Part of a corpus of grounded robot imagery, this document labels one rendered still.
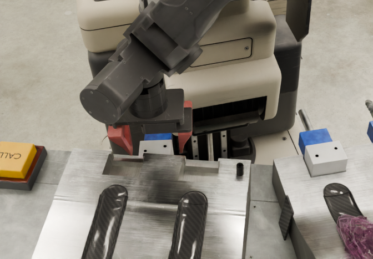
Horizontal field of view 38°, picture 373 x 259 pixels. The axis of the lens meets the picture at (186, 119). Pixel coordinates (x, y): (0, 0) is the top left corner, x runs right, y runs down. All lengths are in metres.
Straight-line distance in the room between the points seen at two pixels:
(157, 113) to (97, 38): 0.54
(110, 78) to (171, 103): 0.16
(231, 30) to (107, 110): 0.39
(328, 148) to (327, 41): 1.69
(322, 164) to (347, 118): 1.34
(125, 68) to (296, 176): 0.29
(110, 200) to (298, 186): 0.26
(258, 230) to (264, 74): 0.35
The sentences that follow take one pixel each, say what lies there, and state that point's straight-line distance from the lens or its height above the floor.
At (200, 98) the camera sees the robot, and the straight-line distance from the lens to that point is 1.02.
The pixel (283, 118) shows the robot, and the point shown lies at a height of 0.36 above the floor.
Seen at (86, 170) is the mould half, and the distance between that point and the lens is 0.78.
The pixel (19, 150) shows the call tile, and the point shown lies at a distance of 0.91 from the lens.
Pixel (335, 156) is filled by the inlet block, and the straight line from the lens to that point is 0.78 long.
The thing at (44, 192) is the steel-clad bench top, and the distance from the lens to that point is 0.89.
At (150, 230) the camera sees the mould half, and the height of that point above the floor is 0.89.
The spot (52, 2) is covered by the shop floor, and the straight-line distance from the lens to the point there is 2.90.
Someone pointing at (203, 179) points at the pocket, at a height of 0.86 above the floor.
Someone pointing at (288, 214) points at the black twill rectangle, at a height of 0.85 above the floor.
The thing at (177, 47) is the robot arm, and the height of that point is 1.09.
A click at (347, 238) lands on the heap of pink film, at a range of 0.69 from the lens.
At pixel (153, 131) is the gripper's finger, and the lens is 0.77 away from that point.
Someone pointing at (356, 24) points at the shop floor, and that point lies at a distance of 2.58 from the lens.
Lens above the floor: 1.46
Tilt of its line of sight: 45 degrees down
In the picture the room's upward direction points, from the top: 6 degrees counter-clockwise
